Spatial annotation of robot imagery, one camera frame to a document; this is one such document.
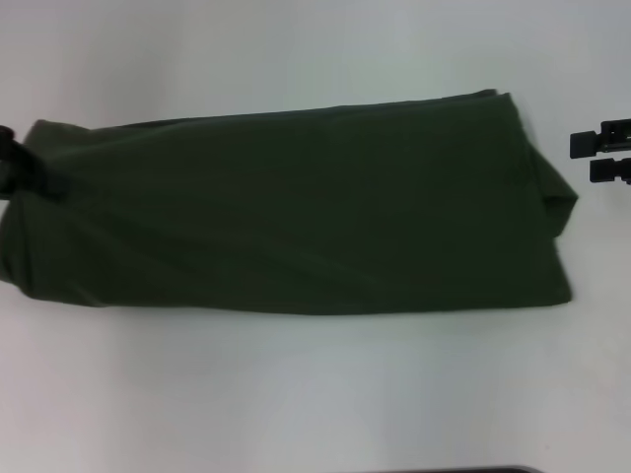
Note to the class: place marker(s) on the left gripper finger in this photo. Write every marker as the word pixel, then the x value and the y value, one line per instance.
pixel 34 167

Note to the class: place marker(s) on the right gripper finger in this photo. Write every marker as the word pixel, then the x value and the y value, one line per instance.
pixel 596 143
pixel 609 171

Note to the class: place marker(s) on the dark green FREE! t-shirt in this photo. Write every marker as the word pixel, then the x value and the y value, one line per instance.
pixel 296 212

